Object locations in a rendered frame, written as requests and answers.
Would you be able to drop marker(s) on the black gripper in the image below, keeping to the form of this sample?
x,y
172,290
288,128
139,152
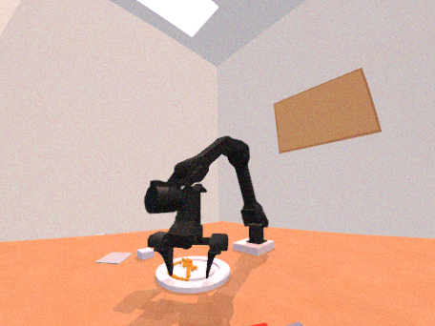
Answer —
x,y
217,243

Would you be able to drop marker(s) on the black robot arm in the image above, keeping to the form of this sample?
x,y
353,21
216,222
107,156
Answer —
x,y
166,197

